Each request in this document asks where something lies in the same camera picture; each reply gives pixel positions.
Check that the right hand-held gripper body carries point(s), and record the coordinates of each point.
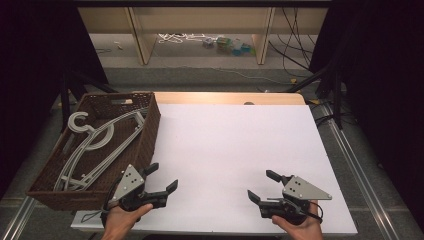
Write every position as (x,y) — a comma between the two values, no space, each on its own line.
(301,190)

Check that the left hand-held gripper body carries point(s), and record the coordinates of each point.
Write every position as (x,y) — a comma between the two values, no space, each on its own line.
(126,185)

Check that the brown wicker basket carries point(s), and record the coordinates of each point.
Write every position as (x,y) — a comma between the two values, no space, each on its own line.
(148,140)

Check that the grey plastic clothes hanger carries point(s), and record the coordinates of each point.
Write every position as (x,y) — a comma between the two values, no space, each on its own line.
(100,145)
(110,160)
(70,123)

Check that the person's left hand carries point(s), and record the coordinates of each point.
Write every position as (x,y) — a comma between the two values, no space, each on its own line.
(118,221)

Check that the person's right hand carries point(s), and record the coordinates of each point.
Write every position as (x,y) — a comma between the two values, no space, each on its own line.
(308,229)

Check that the white table cover sheet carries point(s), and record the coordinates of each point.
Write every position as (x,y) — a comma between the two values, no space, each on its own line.
(233,143)

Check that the small yellow object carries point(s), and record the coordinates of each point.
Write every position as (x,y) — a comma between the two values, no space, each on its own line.
(293,81)

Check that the light wooden shelf unit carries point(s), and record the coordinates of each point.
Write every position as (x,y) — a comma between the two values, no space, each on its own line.
(140,43)

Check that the small white object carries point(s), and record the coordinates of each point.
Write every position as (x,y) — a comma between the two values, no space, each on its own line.
(117,45)

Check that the blue plastic toy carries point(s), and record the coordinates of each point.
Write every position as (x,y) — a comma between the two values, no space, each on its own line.
(240,48)

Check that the small grey toy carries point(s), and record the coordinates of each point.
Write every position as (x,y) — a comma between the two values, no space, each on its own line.
(208,42)

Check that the green and orange toy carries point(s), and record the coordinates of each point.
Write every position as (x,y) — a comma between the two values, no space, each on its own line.
(223,45)

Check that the black curtain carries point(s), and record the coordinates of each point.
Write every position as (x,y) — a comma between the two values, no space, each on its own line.
(383,66)
(33,66)

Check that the metal floor rail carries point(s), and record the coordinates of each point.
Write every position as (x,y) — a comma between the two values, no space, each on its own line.
(18,220)
(363,186)

